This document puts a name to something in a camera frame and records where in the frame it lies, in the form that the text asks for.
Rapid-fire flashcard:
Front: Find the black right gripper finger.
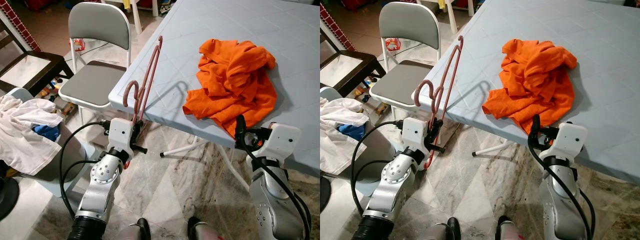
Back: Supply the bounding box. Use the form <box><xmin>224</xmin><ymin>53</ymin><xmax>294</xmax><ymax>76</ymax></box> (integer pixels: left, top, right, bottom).
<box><xmin>235</xmin><ymin>115</ymin><xmax>248</xmax><ymax>151</ymax></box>
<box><xmin>530</xmin><ymin>114</ymin><xmax>542</xmax><ymax>148</ymax></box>

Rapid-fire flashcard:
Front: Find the orange shirt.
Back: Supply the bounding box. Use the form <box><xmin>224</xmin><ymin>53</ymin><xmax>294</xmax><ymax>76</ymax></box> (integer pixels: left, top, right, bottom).
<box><xmin>482</xmin><ymin>38</ymin><xmax>579</xmax><ymax>135</ymax></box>
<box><xmin>182</xmin><ymin>38</ymin><xmax>278</xmax><ymax>138</ymax></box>

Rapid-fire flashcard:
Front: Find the pink plastic clothes hanger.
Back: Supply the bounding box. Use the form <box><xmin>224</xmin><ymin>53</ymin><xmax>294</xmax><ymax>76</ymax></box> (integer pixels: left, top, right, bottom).
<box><xmin>414</xmin><ymin>35</ymin><xmax>464</xmax><ymax>171</ymax></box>
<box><xmin>122</xmin><ymin>35</ymin><xmax>164</xmax><ymax>171</ymax></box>

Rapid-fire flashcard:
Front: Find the cream white shirt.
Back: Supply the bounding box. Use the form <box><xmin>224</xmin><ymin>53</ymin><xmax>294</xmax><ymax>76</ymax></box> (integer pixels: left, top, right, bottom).
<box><xmin>0</xmin><ymin>95</ymin><xmax>63</xmax><ymax>176</ymax></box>
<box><xmin>320</xmin><ymin>97</ymin><xmax>371</xmax><ymax>176</ymax></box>

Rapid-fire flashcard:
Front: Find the grey laundry bin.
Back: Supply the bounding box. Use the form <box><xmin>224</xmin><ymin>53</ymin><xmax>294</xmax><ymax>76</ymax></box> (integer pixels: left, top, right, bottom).
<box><xmin>345</xmin><ymin>127</ymin><xmax>396</xmax><ymax>181</ymax></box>
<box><xmin>30</xmin><ymin>125</ymin><xmax>87</xmax><ymax>183</ymax></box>

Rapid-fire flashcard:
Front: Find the blue garment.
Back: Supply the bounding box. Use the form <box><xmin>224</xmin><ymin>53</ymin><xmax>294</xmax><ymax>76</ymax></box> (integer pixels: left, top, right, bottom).
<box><xmin>32</xmin><ymin>124</ymin><xmax>61</xmax><ymax>142</ymax></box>
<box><xmin>337</xmin><ymin>124</ymin><xmax>368</xmax><ymax>142</ymax></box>

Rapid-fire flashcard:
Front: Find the silver black robot left leg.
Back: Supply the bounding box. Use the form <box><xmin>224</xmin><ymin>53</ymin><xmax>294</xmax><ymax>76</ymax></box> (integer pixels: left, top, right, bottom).
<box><xmin>420</xmin><ymin>217</ymin><xmax>462</xmax><ymax>240</ymax></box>
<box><xmin>117</xmin><ymin>217</ymin><xmax>152</xmax><ymax>240</ymax></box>

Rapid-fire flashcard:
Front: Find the silver black robot leg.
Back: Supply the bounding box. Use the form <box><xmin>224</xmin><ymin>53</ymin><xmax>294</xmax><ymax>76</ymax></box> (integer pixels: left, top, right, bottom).
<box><xmin>495</xmin><ymin>216</ymin><xmax>526</xmax><ymax>240</ymax></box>
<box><xmin>117</xmin><ymin>217</ymin><xmax>152</xmax><ymax>240</ymax></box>
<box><xmin>187</xmin><ymin>216</ymin><xmax>226</xmax><ymax>240</ymax></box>
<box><xmin>420</xmin><ymin>217</ymin><xmax>462</xmax><ymax>240</ymax></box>

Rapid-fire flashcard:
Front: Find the silver black robot right leg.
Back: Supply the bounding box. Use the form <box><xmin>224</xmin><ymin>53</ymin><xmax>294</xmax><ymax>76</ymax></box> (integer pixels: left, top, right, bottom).
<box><xmin>187</xmin><ymin>216</ymin><xmax>226</xmax><ymax>240</ymax></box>
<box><xmin>495</xmin><ymin>216</ymin><xmax>526</xmax><ymax>240</ymax></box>

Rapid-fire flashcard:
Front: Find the dark wooden chair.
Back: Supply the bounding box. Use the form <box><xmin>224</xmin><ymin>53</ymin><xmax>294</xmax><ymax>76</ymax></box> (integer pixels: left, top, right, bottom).
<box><xmin>320</xmin><ymin>30</ymin><xmax>387</xmax><ymax>98</ymax></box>
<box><xmin>0</xmin><ymin>20</ymin><xmax>75</xmax><ymax>98</ymax></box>

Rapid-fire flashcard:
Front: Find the grey white folding chair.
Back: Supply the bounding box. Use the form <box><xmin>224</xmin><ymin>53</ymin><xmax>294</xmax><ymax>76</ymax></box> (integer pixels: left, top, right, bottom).
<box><xmin>370</xmin><ymin>2</ymin><xmax>442</xmax><ymax>112</ymax></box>
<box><xmin>58</xmin><ymin>2</ymin><xmax>132</xmax><ymax>126</ymax></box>

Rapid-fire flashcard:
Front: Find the light blue folding table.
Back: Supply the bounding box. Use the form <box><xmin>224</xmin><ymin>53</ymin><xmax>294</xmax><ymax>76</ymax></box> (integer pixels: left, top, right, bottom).
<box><xmin>419</xmin><ymin>0</ymin><xmax>640</xmax><ymax>185</ymax></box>
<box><xmin>109</xmin><ymin>0</ymin><xmax>321</xmax><ymax>192</ymax></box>

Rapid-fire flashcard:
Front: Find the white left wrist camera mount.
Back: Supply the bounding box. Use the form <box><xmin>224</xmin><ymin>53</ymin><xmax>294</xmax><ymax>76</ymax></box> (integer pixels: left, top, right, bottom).
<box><xmin>107</xmin><ymin>118</ymin><xmax>135</xmax><ymax>153</ymax></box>
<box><xmin>401</xmin><ymin>118</ymin><xmax>431</xmax><ymax>151</ymax></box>

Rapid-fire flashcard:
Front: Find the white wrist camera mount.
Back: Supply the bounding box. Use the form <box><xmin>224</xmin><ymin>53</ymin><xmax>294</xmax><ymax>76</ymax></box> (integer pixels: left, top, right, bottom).
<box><xmin>260</xmin><ymin>123</ymin><xmax>302</xmax><ymax>160</ymax></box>
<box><xmin>107</xmin><ymin>118</ymin><xmax>135</xmax><ymax>153</ymax></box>
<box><xmin>401</xmin><ymin>118</ymin><xmax>431</xmax><ymax>151</ymax></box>
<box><xmin>550</xmin><ymin>121</ymin><xmax>588</xmax><ymax>160</ymax></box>

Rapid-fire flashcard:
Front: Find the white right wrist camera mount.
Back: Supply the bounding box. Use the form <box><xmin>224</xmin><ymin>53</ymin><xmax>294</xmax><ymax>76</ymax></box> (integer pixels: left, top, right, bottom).
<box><xmin>260</xmin><ymin>123</ymin><xmax>302</xmax><ymax>160</ymax></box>
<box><xmin>550</xmin><ymin>121</ymin><xmax>588</xmax><ymax>160</ymax></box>

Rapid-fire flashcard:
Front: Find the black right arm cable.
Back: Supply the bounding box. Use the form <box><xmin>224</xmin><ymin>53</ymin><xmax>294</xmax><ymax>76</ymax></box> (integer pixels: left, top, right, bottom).
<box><xmin>527</xmin><ymin>140</ymin><xmax>597</xmax><ymax>240</ymax></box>
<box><xmin>247</xmin><ymin>145</ymin><xmax>312</xmax><ymax>240</ymax></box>

